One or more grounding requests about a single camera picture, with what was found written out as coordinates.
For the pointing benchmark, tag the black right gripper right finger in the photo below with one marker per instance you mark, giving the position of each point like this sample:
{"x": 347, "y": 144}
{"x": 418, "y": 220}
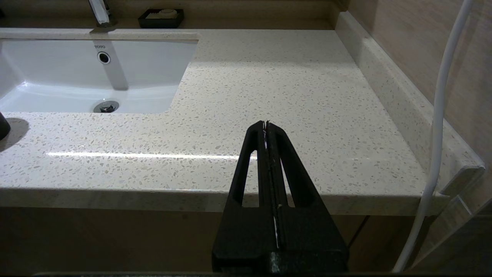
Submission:
{"x": 311, "y": 231}

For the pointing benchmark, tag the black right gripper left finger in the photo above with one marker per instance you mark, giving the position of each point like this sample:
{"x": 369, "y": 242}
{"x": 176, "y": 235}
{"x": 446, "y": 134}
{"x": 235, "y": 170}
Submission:
{"x": 238, "y": 231}

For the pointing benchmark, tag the wooden vanity cabinet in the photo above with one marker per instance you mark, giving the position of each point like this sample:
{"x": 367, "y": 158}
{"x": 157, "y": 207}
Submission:
{"x": 115, "y": 238}

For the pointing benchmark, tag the chrome drain plug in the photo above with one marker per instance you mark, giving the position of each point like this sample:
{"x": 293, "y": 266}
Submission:
{"x": 106, "y": 107}

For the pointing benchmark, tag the black soap dish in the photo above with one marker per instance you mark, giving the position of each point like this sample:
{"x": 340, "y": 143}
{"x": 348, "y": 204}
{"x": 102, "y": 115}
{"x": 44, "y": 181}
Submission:
{"x": 161, "y": 23}

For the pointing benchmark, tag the beige soap bar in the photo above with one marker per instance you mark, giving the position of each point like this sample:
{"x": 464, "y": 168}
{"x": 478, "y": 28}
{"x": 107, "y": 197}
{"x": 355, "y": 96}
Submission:
{"x": 163, "y": 14}

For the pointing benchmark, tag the white sink basin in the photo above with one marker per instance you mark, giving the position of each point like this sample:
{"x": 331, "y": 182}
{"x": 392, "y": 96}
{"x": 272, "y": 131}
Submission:
{"x": 57, "y": 69}

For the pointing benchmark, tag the black cup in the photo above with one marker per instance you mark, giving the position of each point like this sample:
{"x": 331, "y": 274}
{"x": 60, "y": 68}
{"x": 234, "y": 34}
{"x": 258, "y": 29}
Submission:
{"x": 4, "y": 127}

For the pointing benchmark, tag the chrome faucet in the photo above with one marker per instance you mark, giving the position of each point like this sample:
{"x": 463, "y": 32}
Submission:
{"x": 100, "y": 11}

